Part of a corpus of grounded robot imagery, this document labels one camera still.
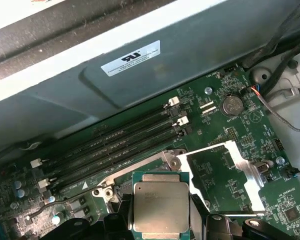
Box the green motherboard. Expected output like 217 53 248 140
0 63 300 240

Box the white certification label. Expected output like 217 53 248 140
100 39 161 77

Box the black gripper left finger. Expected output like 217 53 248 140
42 196 134 240

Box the black PC case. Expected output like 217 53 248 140
0 0 300 240

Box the black cable bundle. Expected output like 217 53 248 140
242 0 300 97

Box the silver coin battery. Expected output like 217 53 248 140
219 92 244 116

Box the silver-topped CPU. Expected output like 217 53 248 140
131 171 191 240

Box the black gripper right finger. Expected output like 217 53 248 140
189 194 299 240

